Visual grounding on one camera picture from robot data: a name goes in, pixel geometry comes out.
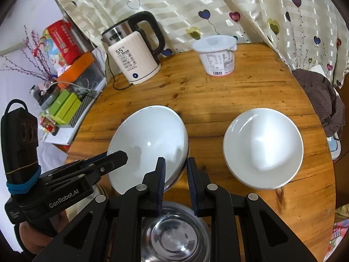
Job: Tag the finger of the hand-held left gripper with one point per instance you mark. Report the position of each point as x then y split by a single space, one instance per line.
109 161
87 161

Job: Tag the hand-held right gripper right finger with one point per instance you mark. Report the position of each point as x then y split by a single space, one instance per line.
192 185

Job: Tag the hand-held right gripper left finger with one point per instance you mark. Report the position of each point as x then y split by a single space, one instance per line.
162 185

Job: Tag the white bowl with blue band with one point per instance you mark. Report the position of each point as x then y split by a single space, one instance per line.
147 142
261 147

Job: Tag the stainless steel bowl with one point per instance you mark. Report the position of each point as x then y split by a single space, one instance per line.
174 237

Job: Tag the person's left hand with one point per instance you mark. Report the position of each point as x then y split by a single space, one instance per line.
32 237

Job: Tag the white side table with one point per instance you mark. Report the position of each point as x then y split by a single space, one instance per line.
62 136

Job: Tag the grey striped box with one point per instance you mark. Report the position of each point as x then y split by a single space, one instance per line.
83 112

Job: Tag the small red figurine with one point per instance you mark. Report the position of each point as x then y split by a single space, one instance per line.
47 124

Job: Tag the lime green box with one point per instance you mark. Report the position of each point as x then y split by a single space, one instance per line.
71 107

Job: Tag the dark green box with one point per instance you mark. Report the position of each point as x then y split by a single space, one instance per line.
60 101

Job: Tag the grey case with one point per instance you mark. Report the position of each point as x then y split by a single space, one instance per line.
50 98

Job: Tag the orange lid storage box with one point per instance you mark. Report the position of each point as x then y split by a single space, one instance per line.
79 67

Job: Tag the purple flower branches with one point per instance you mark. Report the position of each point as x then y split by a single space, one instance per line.
46 73

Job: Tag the cream electric kettle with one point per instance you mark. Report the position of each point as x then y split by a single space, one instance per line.
133 60

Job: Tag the red cartoon print packet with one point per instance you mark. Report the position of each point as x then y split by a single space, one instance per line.
65 43

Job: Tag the white plastic tub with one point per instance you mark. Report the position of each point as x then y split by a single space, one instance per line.
218 60

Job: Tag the brown dotted cloth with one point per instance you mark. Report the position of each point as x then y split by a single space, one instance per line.
319 101

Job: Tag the patterned floral cloth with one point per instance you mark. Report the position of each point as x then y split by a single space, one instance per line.
339 234

